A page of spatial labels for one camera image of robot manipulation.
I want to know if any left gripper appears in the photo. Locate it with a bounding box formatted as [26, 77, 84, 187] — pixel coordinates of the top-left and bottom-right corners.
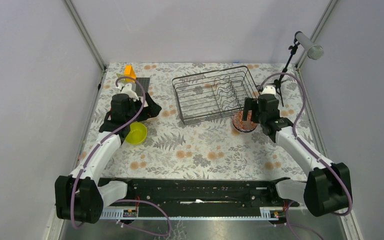
[125, 92, 162, 124]

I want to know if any blue patterned bowl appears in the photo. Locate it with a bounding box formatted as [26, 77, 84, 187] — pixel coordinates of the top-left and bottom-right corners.
[232, 110, 258, 133]

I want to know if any yellow plastic bowl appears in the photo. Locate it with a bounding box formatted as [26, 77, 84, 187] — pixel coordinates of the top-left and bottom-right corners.
[125, 122, 148, 145]

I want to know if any wire dish rack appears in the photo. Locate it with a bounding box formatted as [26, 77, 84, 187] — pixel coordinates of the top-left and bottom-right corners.
[171, 65, 258, 125]

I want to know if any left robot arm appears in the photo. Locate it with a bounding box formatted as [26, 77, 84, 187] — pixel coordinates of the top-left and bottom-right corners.
[54, 93, 162, 224]

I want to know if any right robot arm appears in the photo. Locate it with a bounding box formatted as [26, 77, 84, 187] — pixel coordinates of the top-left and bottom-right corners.
[242, 93, 353, 217]

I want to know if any black mat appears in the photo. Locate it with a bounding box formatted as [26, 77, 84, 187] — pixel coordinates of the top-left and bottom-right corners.
[137, 77, 151, 92]

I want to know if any orange plastic block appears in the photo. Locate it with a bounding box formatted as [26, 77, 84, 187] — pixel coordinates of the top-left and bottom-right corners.
[123, 65, 137, 83]

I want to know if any floral tablecloth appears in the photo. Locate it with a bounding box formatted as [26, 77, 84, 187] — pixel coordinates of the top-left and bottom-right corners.
[102, 62, 307, 181]

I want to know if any microphone on black stand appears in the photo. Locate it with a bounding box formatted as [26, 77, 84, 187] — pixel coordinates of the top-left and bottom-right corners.
[273, 31, 324, 108]

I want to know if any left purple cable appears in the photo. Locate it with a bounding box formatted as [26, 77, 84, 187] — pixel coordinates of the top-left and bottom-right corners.
[70, 76, 173, 238]

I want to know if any purple cable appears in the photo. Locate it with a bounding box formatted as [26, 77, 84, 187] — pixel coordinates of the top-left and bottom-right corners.
[70, 76, 173, 238]
[258, 72, 354, 240]

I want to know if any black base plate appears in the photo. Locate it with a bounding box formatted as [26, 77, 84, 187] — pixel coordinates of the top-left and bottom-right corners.
[95, 175, 334, 218]

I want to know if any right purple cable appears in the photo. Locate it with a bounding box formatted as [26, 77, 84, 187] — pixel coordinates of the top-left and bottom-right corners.
[258, 72, 354, 240]

